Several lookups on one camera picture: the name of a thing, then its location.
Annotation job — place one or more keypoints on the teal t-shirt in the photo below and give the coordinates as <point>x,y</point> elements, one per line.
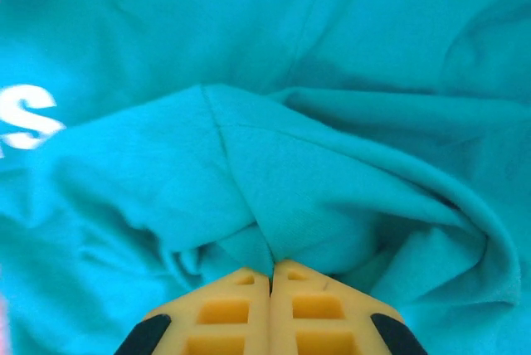
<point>290,81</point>

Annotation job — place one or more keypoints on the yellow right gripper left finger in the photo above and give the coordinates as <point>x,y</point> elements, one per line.
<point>232,301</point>

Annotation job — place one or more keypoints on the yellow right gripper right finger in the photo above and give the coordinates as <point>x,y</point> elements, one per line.
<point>315,293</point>

